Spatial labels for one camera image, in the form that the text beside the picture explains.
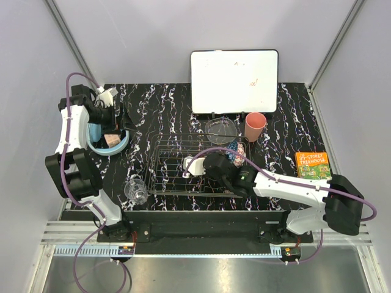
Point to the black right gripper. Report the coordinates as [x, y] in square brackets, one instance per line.
[206, 171]

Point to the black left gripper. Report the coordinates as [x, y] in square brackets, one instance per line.
[110, 127]

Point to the blue geometric patterned bowl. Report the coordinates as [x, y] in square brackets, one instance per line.
[236, 147]

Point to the clear glass bowl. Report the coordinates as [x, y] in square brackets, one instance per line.
[220, 131]

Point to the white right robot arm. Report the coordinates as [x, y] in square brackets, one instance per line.
[330, 203]

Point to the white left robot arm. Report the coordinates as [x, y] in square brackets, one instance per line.
[88, 115]

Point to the light blue headphones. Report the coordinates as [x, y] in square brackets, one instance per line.
[95, 134]

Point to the pink plastic cup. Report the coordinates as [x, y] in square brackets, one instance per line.
[255, 123]

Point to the clear faceted glass tumbler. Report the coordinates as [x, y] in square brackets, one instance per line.
[136, 191]

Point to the orange treehouse book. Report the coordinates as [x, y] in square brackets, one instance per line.
[313, 165]

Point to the white dry-erase board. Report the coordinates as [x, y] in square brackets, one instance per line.
[234, 81]

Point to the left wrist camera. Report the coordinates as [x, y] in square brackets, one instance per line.
[83, 89]

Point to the black wire dish rack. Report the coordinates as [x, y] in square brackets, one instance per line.
[176, 165]

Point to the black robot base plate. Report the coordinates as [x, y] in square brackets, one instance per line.
[203, 233]

